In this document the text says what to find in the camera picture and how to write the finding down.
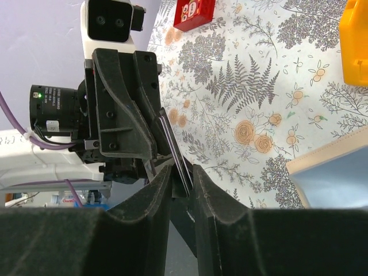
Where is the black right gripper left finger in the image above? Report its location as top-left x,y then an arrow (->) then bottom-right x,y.
1,166 -> 172,275

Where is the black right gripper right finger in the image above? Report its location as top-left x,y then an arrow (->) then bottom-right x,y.
193,165 -> 367,275

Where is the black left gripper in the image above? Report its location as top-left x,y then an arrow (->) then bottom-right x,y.
29,49 -> 161,184

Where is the black credit card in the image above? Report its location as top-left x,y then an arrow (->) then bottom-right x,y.
158,108 -> 193,198

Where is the yellow plastic bin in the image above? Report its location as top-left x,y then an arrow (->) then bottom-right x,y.
339,0 -> 367,87

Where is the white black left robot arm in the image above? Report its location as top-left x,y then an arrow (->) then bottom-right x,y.
1,49 -> 168,189

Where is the red printed toy block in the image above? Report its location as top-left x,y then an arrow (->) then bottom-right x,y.
173,0 -> 216,32

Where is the floral patterned table mat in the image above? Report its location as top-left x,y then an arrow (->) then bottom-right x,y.
149,1 -> 367,209

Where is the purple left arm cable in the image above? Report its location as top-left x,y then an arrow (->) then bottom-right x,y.
0,91 -> 87,208

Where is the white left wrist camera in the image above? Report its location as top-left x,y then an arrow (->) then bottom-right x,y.
80,0 -> 146,60

